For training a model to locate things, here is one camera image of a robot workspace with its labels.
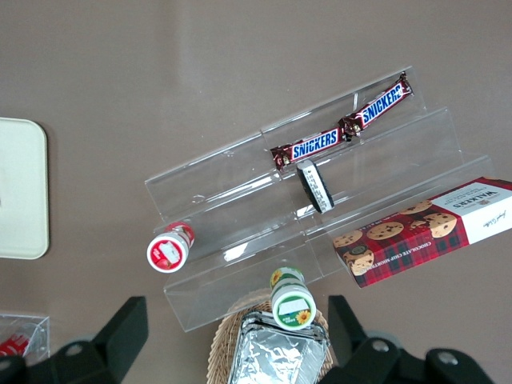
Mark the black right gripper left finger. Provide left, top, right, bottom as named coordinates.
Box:
left=0, top=296, right=150, bottom=384

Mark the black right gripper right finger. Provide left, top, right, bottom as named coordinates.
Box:
left=319, top=295, right=498, bottom=384

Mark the Snickers chocolate bar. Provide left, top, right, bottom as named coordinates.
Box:
left=338, top=70, right=414, bottom=139
left=270, top=126, right=354, bottom=173

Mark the clear acrylic tiered display stand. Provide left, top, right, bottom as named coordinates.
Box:
left=144, top=65, right=494, bottom=334

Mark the woven wicker basket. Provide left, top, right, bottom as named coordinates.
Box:
left=206, top=288, right=338, bottom=384

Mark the clear plastic box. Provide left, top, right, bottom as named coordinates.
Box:
left=0, top=313, right=51, bottom=359

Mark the Walkers red tartan cookie box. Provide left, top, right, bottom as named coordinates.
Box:
left=332, top=176, right=512, bottom=290

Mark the black and white small pack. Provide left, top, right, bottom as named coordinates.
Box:
left=296, top=158, right=336, bottom=215

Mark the red can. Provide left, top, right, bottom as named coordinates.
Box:
left=0, top=333, right=31, bottom=358

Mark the green-lid sunflower drink bottle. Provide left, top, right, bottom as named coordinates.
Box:
left=269, top=266, right=318, bottom=331

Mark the red-lid white drink bottle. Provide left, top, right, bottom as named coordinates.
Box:
left=146, top=221, right=197, bottom=274

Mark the cream plastic tray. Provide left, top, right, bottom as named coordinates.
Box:
left=0, top=117, right=50, bottom=261

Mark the foil-wrapped triangular sandwich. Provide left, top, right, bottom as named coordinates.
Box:
left=229, top=310, right=330, bottom=384

